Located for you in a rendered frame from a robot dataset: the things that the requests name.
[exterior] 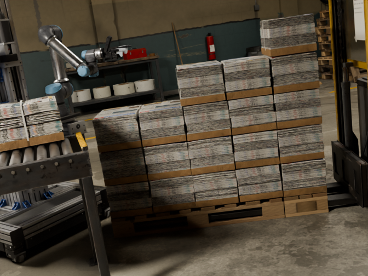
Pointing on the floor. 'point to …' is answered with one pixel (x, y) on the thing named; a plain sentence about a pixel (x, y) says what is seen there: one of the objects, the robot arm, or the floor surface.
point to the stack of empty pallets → (326, 46)
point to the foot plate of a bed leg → (95, 262)
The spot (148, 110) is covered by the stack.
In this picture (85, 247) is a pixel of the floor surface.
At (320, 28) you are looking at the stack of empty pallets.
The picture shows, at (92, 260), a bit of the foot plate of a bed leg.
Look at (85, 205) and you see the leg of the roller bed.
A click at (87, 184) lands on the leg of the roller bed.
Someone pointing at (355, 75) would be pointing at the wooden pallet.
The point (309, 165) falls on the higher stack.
